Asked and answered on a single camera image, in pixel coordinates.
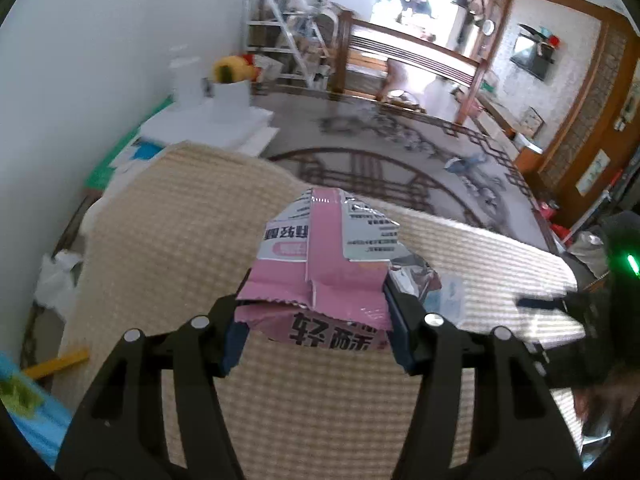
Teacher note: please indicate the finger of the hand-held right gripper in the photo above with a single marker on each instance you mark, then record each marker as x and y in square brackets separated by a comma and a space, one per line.
[540, 303]

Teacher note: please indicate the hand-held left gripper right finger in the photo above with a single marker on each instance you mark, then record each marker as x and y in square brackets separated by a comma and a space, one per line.
[400, 330]

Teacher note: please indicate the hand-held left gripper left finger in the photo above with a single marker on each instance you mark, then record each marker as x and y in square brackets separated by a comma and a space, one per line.
[232, 347]

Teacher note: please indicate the pink snack wrapper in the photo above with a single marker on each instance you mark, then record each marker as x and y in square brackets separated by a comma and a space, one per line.
[325, 265]

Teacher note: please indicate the person's right hand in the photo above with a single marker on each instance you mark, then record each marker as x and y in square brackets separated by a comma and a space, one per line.
[597, 405]

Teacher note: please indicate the beige checked table mat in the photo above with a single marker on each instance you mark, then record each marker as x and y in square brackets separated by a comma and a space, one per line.
[175, 240]

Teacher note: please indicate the wooden television cabinet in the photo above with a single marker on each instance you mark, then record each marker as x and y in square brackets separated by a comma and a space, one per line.
[525, 157]

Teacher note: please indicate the yellow stick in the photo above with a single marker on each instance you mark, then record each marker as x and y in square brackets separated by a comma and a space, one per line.
[55, 362]

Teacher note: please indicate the framed geometric pattern picture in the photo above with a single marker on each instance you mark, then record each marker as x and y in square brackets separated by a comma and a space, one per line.
[532, 122]

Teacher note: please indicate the crumpled white plastic bag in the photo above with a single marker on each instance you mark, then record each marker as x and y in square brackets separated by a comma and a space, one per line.
[55, 280]

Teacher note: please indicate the light blue plastic item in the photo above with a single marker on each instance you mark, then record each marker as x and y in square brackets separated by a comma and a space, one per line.
[40, 425]

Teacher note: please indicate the green board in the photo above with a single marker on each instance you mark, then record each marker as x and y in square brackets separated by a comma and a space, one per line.
[125, 155]

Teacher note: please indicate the white foam boxes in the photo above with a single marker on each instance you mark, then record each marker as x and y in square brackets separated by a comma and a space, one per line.
[200, 127]

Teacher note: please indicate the yellow plush toy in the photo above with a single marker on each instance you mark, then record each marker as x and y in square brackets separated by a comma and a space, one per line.
[230, 67]

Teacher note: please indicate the white metal rack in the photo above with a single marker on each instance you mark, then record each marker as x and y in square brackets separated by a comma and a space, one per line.
[280, 25]

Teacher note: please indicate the small wall picture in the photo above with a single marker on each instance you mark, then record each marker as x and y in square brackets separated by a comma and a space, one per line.
[594, 172]

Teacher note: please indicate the wall mounted television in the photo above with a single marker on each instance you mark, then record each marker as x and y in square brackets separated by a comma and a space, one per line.
[530, 57]

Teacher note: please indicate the wall shelf with items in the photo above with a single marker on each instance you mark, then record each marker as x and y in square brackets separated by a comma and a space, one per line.
[531, 30]

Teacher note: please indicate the wooden bed frame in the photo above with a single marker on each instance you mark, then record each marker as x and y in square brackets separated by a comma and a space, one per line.
[360, 25]

